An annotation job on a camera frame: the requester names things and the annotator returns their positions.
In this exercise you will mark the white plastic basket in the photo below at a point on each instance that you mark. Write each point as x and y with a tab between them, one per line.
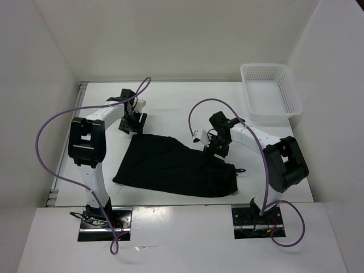
269	92

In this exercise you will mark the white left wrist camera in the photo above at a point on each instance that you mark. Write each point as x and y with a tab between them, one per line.
138	105

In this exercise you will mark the black shorts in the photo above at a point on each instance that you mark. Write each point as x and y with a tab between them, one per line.
162	163

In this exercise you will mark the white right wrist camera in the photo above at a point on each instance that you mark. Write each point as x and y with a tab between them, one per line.
201	136

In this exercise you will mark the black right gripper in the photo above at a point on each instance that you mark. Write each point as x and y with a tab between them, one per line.
210	149

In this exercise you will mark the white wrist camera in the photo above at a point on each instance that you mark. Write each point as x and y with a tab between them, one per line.
201	136
138	105

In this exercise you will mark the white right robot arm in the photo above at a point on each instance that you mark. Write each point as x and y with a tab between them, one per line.
283	159

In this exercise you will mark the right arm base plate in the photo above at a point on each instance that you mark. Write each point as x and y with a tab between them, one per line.
246	226

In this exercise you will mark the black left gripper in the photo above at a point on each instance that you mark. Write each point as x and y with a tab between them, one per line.
137	127

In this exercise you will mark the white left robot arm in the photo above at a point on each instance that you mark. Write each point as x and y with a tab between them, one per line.
87	147

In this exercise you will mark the aluminium table edge rail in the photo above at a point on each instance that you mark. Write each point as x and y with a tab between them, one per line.
52	196

